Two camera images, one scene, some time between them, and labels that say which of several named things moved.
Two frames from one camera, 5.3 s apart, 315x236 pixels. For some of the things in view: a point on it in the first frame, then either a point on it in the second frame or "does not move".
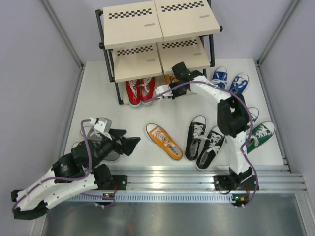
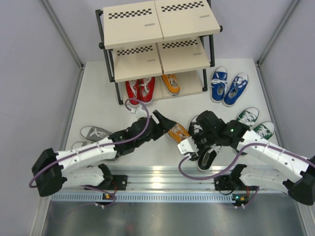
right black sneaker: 211,148 does not move
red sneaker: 134,90 does not move
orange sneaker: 168,144 to 178,132
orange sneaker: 170,79 does not move
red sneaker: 147,88 does not move
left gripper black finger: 129,143 to 166,124
